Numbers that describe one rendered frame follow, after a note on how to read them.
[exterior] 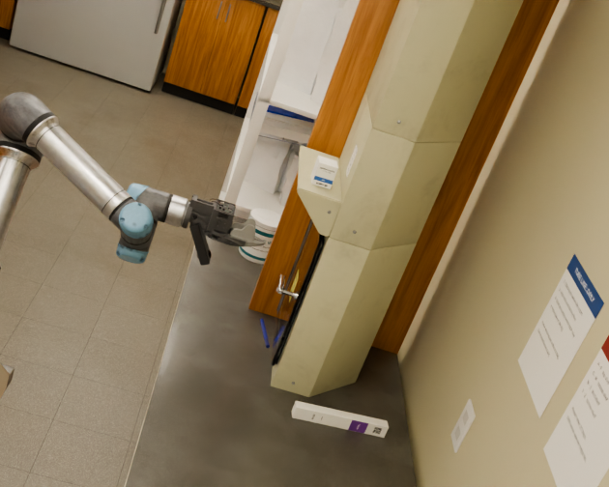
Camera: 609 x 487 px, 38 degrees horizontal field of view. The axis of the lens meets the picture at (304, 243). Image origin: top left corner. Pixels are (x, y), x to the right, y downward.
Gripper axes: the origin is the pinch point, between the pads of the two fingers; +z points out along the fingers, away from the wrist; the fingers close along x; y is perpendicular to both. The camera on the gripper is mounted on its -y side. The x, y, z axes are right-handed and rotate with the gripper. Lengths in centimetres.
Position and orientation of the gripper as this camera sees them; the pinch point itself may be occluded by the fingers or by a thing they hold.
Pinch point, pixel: (258, 243)
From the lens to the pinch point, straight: 227.6
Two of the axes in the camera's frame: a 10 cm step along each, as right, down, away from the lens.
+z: 9.5, 3.0, 1.3
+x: 0.1, -4.3, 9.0
